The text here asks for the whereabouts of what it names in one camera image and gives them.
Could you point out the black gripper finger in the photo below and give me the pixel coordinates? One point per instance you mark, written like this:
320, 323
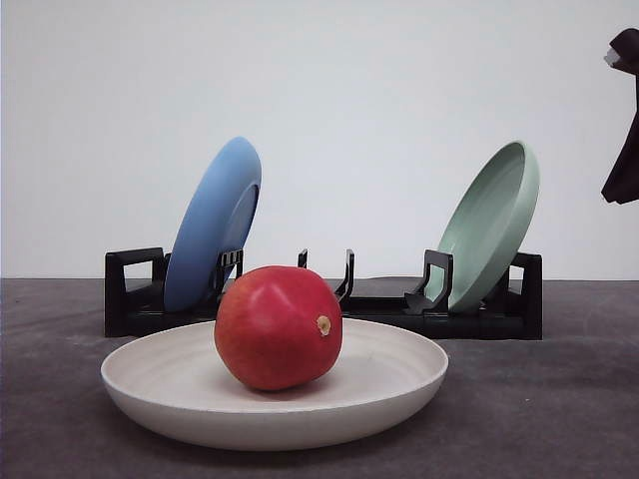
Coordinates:
622, 186

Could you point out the white plate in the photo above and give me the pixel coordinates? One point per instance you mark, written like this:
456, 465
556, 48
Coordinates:
173, 384

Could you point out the light green plate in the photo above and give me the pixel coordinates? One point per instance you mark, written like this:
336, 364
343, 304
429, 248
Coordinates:
487, 224

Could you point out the blue plate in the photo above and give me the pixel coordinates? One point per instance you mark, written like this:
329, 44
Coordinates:
218, 216

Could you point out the black dish rack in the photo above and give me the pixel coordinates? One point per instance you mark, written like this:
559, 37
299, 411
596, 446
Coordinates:
134, 296

